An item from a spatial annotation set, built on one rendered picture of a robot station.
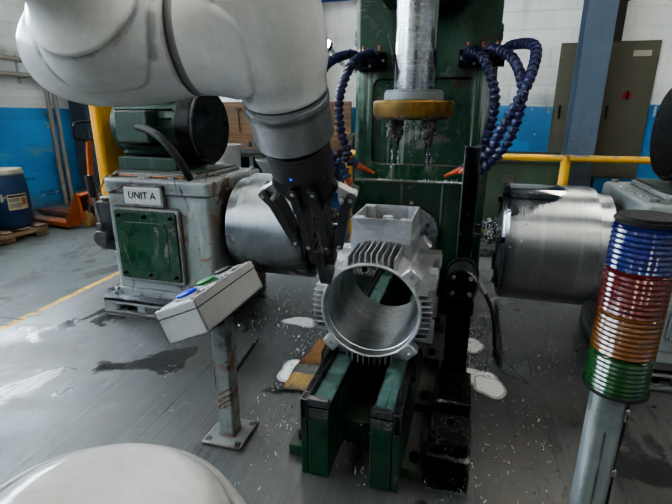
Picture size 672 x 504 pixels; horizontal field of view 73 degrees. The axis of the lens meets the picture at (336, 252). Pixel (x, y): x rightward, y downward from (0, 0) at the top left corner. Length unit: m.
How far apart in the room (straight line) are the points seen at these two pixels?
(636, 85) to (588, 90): 0.62
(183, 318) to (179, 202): 0.52
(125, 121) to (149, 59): 0.75
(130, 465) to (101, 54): 0.33
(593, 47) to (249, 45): 5.64
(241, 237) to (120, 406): 0.42
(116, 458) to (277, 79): 0.32
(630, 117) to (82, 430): 6.10
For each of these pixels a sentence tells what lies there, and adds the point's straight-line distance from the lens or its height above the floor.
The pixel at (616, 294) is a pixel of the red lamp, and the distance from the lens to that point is 0.52.
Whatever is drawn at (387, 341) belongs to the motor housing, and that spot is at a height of 0.94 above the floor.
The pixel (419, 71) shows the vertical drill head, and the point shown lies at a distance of 1.04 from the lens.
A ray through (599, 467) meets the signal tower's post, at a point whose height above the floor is 0.94.
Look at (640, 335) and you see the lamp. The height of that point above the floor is 1.11.
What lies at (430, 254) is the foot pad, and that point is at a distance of 0.81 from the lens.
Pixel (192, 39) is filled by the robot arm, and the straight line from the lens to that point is 0.45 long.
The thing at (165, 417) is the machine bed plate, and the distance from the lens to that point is 0.90.
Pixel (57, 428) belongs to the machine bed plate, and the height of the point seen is 0.80.
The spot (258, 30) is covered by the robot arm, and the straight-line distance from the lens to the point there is 0.42.
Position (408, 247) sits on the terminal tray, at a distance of 0.75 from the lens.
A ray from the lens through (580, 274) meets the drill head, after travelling 0.98.
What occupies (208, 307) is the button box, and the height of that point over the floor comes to 1.06.
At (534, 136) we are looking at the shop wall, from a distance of 6.18.
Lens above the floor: 1.31
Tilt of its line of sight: 17 degrees down
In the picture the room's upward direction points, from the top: straight up
